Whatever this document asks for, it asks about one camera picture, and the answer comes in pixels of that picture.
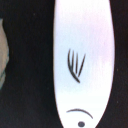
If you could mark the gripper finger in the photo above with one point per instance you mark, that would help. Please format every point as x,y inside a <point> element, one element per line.
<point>4,53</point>

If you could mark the white toy fish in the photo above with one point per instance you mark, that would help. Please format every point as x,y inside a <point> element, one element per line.
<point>83,61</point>

